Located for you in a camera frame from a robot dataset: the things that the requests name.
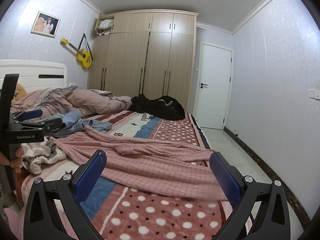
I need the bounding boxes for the pink checked pants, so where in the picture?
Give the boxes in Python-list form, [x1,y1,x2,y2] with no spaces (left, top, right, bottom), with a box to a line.
[52,126,227,201]

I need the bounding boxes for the person's left hand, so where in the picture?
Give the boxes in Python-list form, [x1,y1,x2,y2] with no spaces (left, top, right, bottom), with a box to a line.
[0,146,25,174]

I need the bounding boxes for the yellow guitar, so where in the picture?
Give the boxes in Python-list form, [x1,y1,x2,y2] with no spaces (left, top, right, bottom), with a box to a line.
[60,33,93,68]

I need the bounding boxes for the beige wooden wardrobe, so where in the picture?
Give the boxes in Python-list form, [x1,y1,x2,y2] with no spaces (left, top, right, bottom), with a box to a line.
[87,9,198,109]

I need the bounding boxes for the black garment pile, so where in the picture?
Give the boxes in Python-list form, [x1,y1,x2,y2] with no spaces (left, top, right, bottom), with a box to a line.
[129,94,185,121]

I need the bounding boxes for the framed wall photo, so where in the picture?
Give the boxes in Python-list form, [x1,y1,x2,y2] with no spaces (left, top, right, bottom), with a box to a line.
[31,11,61,38]

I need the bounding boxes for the white bed headboard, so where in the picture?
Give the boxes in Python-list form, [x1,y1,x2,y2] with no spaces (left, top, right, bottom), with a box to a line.
[1,60,67,93]

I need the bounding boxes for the blue denim garment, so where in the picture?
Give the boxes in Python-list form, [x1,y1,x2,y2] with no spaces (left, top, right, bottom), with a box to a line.
[46,110,112,138]

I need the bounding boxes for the orange plush toy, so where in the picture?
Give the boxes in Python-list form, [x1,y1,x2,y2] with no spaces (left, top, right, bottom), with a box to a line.
[13,83,28,101]

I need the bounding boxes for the white wall socket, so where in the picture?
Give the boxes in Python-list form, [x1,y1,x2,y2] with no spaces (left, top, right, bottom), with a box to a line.
[309,89,320,100]

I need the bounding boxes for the white grey patterned garment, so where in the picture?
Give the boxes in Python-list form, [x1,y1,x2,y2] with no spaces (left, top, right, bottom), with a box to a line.
[22,138,67,174]

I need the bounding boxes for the patterned fleece bed blanket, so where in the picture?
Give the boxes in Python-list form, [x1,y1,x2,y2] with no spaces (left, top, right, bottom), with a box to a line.
[17,111,232,239]

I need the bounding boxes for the pink striped duvet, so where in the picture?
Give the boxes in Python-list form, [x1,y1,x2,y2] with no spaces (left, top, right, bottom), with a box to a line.
[10,85,132,118]

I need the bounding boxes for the white bedroom door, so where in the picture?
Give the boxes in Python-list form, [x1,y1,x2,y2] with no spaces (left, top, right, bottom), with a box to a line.
[193,41,233,130]

